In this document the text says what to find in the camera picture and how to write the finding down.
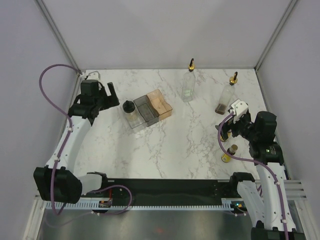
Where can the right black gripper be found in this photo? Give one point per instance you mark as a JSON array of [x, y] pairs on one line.
[[226, 126]]

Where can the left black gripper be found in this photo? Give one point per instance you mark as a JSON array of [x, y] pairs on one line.
[[112, 100]]

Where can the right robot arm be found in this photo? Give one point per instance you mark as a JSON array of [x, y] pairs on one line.
[[269, 212]]

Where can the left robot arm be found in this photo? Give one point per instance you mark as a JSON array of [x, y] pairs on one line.
[[56, 180]]

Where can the lower yellow label bottle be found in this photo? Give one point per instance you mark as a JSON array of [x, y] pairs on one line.
[[226, 158]]

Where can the clear plastic bin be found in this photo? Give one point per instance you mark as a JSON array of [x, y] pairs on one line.
[[137, 125]]

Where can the grey plastic bin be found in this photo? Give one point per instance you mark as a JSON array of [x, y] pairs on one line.
[[146, 110]]

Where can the dark sauce glass bottle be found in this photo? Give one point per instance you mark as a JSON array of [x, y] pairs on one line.
[[226, 95]]

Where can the orange plastic bin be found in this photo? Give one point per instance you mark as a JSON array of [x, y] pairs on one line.
[[159, 103]]

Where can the clear square oil bottle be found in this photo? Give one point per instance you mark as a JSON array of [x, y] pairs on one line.
[[189, 80]]

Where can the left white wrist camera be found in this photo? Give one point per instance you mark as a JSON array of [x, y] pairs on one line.
[[93, 75]]

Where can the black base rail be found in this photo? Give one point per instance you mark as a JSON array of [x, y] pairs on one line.
[[168, 191]]

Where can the left aluminium frame post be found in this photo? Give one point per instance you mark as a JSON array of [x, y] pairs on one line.
[[56, 32]]

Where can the aluminium frame post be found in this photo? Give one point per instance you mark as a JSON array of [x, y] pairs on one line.
[[276, 32], [56, 32]]

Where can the white cable duct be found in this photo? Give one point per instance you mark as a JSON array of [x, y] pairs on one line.
[[103, 204]]

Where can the right aluminium frame post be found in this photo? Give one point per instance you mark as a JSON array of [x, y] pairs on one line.
[[276, 32]]

